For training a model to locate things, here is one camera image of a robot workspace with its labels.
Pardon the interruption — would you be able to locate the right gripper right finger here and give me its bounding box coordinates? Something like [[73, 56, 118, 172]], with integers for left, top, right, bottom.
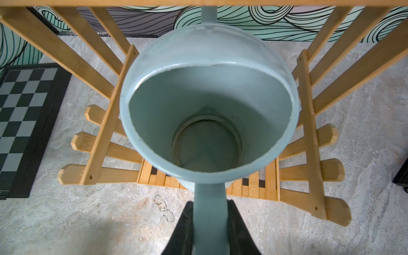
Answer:
[[227, 200, 261, 255]]

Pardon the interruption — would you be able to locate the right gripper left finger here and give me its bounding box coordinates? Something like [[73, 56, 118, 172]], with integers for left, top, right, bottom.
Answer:
[[161, 201, 193, 255]]

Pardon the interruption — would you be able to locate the large pale blue watering can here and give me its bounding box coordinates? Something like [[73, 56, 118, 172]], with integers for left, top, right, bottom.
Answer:
[[120, 6, 300, 255]]

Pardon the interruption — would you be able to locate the wooden slatted two-tier shelf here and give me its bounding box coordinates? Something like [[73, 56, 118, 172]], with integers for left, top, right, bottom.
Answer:
[[1, 1, 408, 226]]

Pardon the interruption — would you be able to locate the black stapler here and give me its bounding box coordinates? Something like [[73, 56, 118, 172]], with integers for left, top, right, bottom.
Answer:
[[392, 159, 408, 193]]

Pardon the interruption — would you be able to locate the black grey chessboard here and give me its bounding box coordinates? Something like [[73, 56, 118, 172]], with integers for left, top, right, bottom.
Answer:
[[1, 63, 72, 200]]

